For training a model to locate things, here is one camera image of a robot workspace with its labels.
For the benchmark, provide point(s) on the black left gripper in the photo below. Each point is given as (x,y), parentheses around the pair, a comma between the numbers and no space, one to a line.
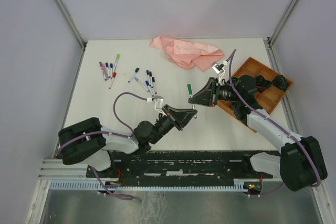
(181,115)

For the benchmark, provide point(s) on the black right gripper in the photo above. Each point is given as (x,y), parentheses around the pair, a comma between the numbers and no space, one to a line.
(207,95)

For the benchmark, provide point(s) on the green-tipped white pen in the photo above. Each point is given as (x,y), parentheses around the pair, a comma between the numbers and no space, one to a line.
(193,106)

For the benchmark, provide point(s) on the green pen cap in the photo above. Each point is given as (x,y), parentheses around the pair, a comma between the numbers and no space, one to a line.
(189,89)

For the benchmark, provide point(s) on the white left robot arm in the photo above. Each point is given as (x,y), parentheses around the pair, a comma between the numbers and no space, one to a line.
(89,142)

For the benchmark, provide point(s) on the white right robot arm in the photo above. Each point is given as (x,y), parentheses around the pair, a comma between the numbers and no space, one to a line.
(300,162)

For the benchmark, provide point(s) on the red capped pen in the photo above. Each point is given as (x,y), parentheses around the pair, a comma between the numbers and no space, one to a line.
(112,80)

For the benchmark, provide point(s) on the light green capped pen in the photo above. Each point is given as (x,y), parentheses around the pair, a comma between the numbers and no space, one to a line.
(116,62)

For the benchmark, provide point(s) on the pink capped pen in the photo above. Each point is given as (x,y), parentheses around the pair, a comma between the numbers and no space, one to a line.
(108,70)

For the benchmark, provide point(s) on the magenta capped pen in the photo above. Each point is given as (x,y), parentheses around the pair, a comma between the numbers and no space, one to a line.
(103,69)

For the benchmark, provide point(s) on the pink cloth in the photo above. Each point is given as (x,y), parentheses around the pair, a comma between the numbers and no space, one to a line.
(186,54)

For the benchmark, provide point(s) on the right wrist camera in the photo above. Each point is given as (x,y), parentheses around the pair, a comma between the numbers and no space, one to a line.
(219,67)

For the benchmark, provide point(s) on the black mounting base plate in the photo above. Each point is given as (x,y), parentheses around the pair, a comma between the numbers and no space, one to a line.
(182,168)

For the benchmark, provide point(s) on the aluminium frame post right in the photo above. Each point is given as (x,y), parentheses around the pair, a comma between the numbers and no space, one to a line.
(289,10)

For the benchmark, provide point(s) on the aluminium frame post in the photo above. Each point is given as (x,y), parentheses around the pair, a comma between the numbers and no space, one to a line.
(70,22)
(289,10)

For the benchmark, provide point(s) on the white cable duct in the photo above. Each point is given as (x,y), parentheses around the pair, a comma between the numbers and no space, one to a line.
(95,185)

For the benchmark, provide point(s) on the aluminium frame post left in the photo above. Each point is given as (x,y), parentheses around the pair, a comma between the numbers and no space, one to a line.
(70,22)

